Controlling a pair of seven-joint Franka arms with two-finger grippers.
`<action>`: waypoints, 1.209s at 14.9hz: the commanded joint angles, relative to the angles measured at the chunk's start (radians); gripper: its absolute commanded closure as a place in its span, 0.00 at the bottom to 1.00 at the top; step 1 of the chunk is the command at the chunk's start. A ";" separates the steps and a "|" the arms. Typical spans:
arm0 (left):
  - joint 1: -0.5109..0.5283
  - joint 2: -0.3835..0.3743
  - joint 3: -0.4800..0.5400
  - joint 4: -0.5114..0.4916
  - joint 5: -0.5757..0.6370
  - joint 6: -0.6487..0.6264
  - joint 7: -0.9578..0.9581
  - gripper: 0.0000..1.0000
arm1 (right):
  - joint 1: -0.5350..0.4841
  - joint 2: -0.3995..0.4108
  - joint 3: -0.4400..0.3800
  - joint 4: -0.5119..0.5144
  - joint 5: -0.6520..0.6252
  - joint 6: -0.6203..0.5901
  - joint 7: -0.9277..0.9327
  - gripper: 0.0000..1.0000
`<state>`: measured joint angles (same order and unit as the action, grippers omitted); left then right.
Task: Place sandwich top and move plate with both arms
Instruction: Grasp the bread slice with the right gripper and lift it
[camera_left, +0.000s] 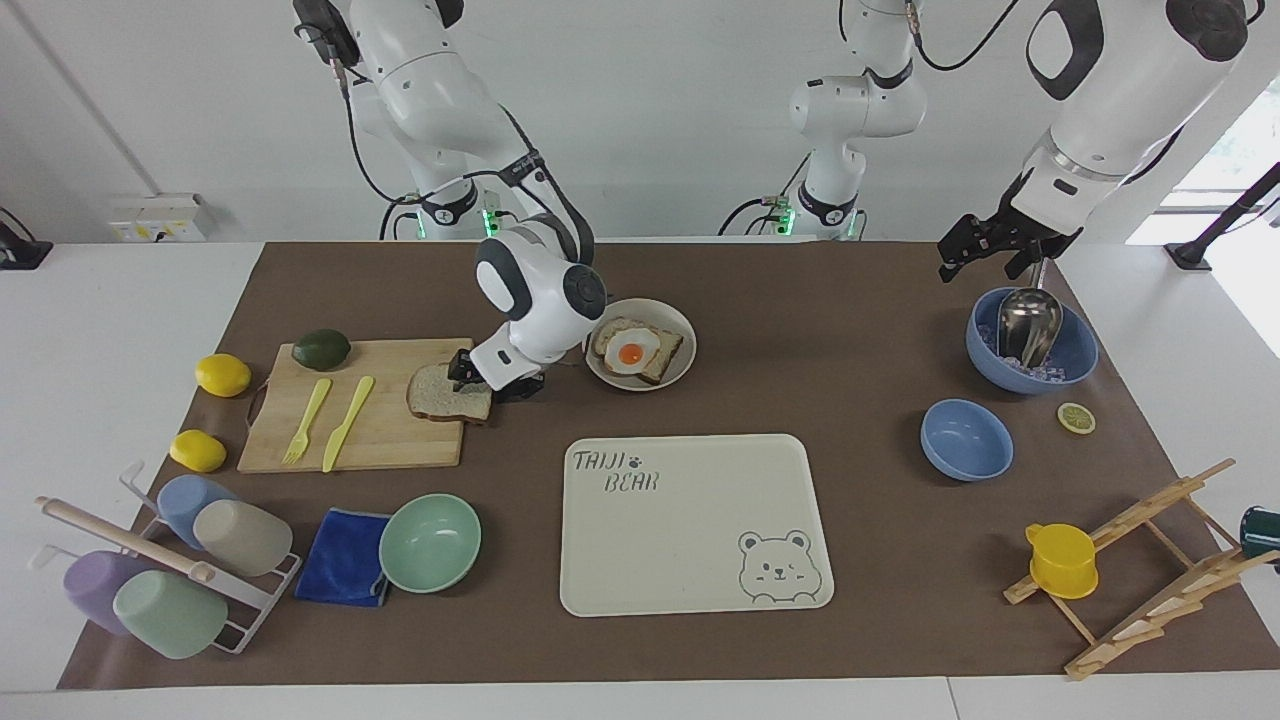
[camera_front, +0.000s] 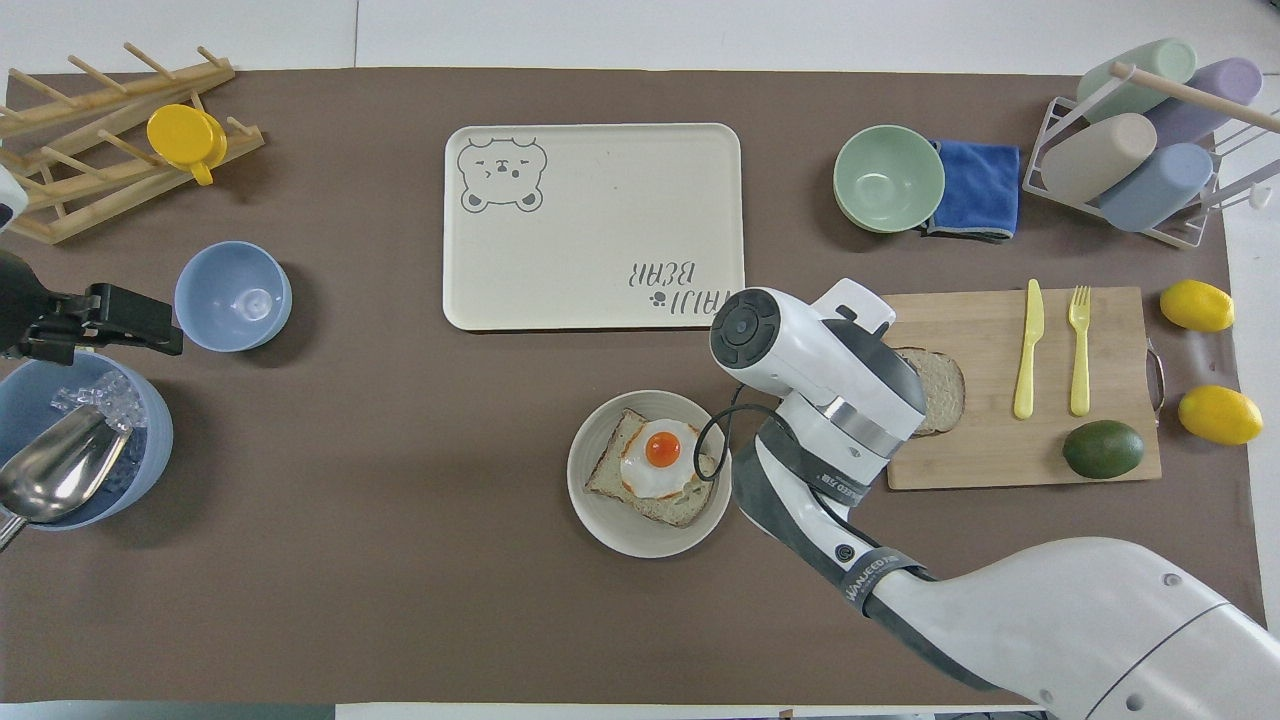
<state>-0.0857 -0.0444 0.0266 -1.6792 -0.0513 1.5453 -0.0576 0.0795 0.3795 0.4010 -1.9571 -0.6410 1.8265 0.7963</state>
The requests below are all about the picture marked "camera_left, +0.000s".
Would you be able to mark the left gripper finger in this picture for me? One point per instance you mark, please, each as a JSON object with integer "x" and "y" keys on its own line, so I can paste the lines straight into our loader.
{"x": 1022, "y": 262}
{"x": 962, "y": 245}

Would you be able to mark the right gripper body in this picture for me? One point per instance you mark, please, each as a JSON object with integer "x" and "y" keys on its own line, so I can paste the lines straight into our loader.
{"x": 520, "y": 388}

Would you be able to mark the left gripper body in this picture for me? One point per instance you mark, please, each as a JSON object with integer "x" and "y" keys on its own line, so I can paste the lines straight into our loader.
{"x": 1035, "y": 225}

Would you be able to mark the brown bread slice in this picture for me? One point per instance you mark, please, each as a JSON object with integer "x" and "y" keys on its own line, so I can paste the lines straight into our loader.
{"x": 440, "y": 398}

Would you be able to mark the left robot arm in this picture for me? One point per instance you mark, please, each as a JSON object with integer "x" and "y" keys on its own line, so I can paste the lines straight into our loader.
{"x": 852, "y": 110}

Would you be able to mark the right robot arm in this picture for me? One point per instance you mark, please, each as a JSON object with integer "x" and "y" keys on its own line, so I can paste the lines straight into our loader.
{"x": 430, "y": 90}

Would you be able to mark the beige round plate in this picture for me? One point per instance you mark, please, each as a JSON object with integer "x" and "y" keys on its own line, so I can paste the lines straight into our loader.
{"x": 672, "y": 372}

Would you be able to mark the metal scoop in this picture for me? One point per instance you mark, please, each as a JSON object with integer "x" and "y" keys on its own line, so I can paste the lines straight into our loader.
{"x": 1030, "y": 320}

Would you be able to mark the large blue bowl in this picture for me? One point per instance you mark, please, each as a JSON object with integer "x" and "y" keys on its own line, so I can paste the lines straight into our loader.
{"x": 1078, "y": 350}

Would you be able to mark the clear ice cubes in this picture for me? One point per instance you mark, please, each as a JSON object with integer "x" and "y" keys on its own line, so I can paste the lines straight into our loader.
{"x": 1048, "y": 374}

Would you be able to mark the fried egg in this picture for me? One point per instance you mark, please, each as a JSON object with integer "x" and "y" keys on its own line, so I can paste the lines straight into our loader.
{"x": 630, "y": 353}

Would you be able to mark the wooden cutting board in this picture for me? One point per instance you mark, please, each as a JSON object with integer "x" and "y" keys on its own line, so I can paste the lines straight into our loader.
{"x": 400, "y": 440}

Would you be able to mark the toasted bread slice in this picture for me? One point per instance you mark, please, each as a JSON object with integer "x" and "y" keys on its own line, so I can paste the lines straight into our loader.
{"x": 668, "y": 352}

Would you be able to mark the lime slice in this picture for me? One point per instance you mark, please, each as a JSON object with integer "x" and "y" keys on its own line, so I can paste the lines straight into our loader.
{"x": 1076, "y": 418}

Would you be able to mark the yellow plastic knife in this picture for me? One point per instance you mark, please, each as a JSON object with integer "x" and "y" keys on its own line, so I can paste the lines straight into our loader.
{"x": 346, "y": 420}

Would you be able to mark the light green bowl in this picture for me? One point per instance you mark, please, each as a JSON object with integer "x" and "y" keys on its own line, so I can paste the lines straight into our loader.
{"x": 430, "y": 543}

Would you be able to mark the small blue bowl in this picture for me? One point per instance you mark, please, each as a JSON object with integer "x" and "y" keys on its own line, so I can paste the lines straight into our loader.
{"x": 966, "y": 440}

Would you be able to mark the black stand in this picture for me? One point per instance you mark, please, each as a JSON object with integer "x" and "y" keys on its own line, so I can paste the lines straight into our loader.
{"x": 1225, "y": 215}
{"x": 20, "y": 252}

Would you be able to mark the green avocado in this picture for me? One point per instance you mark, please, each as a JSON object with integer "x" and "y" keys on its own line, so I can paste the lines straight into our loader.
{"x": 321, "y": 349}

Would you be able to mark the yellow plastic fork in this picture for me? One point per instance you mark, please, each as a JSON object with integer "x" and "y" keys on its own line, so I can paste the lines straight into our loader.
{"x": 305, "y": 420}

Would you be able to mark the cream tray with bear print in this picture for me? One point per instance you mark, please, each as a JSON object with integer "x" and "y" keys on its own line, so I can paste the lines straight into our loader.
{"x": 690, "y": 540}

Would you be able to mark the blue cloth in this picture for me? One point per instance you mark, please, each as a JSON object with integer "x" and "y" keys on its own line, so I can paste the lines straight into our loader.
{"x": 340, "y": 558}

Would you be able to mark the yellow lemon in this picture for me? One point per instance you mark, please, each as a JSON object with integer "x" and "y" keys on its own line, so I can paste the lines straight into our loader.
{"x": 198, "y": 451}
{"x": 223, "y": 375}

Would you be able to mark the beige cup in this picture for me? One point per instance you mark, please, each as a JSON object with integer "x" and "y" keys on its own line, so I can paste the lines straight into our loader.
{"x": 245, "y": 538}

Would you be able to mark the light blue cup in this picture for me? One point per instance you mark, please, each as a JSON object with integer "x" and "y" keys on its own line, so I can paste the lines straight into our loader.
{"x": 185, "y": 500}

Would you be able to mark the wooden drying rack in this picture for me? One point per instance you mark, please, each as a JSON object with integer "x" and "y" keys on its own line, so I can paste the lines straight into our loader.
{"x": 1150, "y": 600}

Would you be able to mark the dark green cup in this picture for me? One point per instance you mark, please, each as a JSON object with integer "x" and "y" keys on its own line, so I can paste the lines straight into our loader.
{"x": 1263, "y": 532}

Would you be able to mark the light green cup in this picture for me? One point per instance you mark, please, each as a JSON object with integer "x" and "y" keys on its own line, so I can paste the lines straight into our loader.
{"x": 170, "y": 615}

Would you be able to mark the purple cup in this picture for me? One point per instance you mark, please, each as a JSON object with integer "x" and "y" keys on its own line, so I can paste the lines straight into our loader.
{"x": 95, "y": 590}

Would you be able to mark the white wall socket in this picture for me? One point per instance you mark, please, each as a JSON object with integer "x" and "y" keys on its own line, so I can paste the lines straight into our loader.
{"x": 160, "y": 218}

